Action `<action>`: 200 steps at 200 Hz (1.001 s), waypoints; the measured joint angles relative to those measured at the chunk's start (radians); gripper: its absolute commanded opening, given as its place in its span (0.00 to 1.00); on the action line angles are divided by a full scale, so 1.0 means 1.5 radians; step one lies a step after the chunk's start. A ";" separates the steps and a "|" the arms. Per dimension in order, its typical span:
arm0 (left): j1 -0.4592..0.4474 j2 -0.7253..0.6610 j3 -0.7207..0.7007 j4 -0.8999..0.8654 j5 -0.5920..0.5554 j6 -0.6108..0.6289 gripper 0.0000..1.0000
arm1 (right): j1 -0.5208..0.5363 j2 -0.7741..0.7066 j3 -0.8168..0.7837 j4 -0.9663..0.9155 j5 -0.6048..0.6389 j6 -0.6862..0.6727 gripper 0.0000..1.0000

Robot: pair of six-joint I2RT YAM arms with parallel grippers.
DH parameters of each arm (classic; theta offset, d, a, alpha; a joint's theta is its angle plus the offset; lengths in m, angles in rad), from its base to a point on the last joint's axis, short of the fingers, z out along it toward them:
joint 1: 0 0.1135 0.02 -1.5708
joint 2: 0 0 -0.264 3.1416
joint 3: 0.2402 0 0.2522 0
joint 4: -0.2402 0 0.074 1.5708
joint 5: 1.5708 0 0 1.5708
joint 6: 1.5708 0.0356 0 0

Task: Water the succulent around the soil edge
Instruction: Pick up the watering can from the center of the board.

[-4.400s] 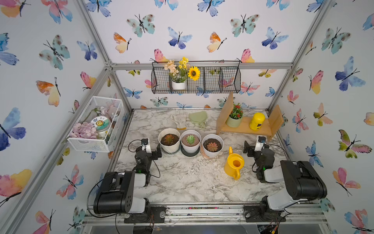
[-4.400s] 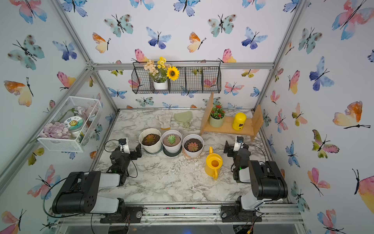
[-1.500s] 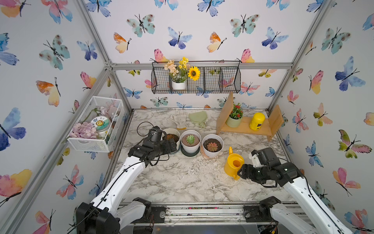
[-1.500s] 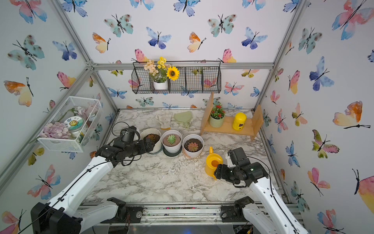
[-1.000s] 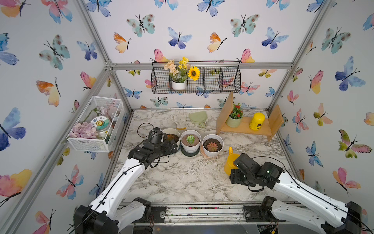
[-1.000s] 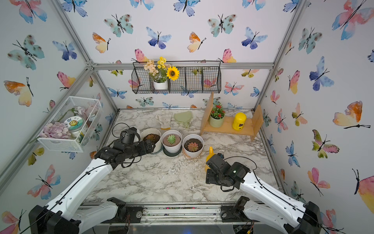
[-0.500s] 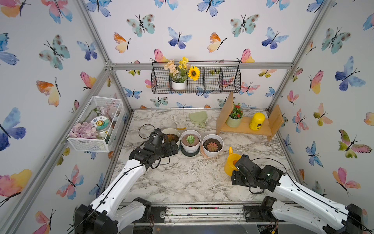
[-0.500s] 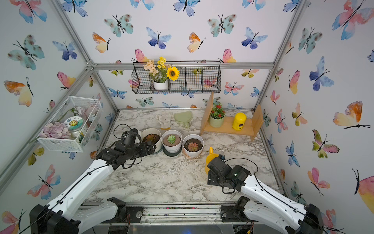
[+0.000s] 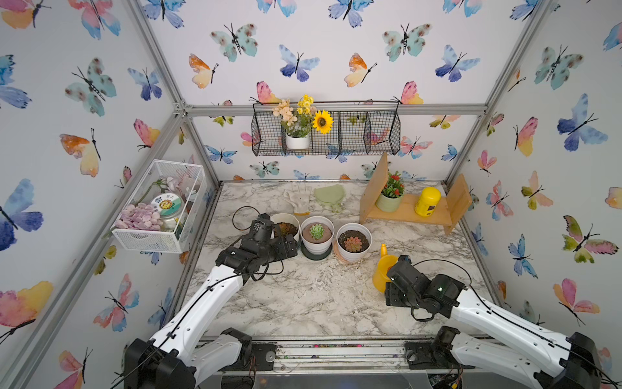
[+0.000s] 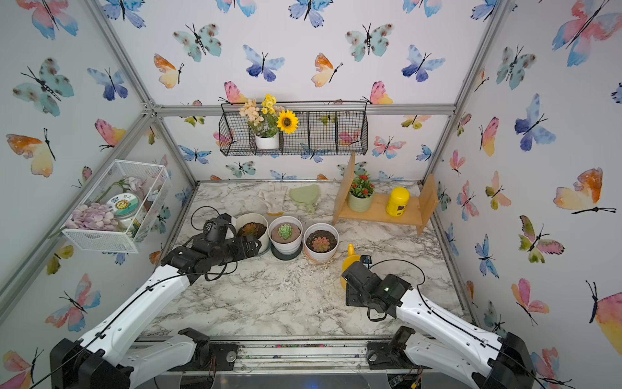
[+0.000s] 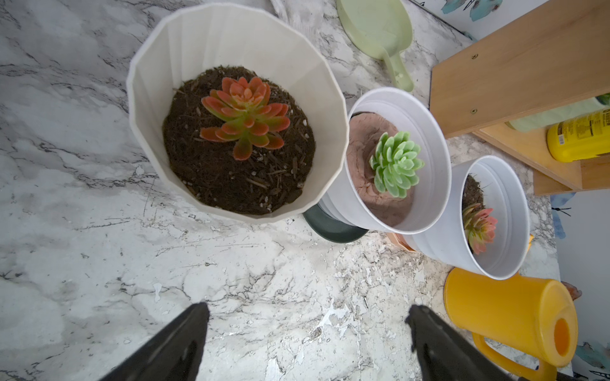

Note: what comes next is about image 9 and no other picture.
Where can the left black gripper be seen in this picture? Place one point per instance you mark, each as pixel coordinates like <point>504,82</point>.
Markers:
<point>283,252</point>

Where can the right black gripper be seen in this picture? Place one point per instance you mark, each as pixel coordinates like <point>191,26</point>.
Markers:
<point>390,295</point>

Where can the yellow plastic watering can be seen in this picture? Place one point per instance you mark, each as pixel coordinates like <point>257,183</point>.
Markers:
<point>386,262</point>

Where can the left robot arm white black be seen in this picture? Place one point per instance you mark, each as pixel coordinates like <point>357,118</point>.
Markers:
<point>173,356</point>

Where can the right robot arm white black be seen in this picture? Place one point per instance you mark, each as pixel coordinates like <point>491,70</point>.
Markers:
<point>515,348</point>

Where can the white pot dark succulent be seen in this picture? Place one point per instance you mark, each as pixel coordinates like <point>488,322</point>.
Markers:
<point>286,224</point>

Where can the white pot green succulent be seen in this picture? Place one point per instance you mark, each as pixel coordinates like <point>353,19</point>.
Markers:
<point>317,234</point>

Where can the white pot red succulent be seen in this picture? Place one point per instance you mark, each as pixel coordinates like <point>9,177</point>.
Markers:
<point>353,243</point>

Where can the dark green pot saucer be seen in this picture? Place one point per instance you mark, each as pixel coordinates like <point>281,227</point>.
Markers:
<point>316,257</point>

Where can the white gardening glove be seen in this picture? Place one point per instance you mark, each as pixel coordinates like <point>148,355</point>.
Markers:
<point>299,197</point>

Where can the green leaf-shaped dish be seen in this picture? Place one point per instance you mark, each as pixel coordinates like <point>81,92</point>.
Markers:
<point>331,197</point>

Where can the yellow plastic jar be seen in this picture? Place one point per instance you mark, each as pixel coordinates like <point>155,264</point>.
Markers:
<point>428,201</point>

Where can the green pot red flowers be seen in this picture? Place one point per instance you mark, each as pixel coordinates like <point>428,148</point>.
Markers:
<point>391,196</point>

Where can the wooden shelf rack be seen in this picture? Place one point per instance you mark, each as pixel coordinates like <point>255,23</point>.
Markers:
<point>448,212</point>

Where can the round tin with label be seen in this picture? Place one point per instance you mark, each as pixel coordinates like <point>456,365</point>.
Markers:
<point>168,205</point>

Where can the white pot artificial flowers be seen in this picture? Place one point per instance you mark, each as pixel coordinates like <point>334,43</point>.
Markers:
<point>298,122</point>

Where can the white wire mesh basket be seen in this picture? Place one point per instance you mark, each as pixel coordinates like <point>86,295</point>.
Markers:
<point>163,176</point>

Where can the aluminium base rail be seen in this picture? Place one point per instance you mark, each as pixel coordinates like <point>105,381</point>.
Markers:
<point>360,356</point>

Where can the black wire wall basket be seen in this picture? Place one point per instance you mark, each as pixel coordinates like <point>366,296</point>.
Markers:
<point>360,128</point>

